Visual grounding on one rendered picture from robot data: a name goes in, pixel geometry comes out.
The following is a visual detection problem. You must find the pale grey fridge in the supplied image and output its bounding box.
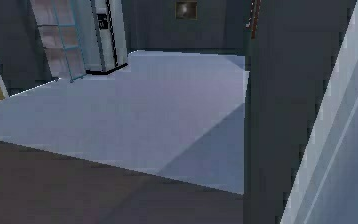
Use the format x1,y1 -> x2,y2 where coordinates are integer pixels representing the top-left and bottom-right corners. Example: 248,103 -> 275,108
74,0 -> 129,76

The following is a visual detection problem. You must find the brown framed wall picture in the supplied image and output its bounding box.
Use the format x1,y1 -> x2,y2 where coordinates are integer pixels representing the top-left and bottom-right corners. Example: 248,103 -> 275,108
175,1 -> 199,20

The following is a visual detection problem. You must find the black fridge handle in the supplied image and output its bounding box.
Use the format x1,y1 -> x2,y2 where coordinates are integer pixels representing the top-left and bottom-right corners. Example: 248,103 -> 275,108
105,0 -> 119,64

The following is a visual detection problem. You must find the red and white wall strip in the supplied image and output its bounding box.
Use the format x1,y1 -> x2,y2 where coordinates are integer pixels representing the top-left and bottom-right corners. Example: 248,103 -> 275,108
246,0 -> 263,40

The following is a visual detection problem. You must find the pink cupboard with teal frame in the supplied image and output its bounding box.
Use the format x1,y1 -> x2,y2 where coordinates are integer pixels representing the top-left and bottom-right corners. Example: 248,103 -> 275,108
28,0 -> 88,84

